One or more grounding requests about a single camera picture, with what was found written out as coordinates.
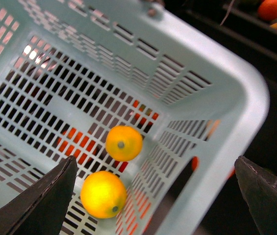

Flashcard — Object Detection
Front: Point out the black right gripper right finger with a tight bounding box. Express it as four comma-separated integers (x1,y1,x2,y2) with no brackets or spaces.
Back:
234,156,277,235

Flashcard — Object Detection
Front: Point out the light blue shopping basket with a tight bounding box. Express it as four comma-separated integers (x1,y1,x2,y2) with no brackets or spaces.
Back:
0,0,271,235

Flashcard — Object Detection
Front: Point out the yellow lemon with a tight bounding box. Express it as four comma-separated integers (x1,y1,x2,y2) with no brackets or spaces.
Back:
105,125,143,162
80,171,127,219

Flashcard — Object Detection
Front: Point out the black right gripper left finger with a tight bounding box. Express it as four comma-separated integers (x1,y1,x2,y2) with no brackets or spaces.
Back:
0,156,77,235

